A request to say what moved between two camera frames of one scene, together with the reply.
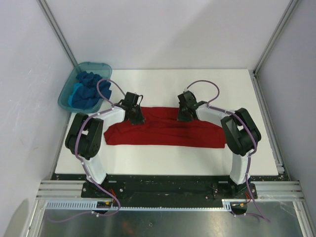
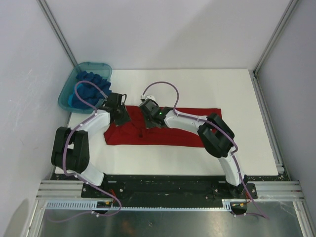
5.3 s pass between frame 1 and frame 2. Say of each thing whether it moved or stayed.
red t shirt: stayed
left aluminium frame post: stayed
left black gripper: moved
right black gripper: moved
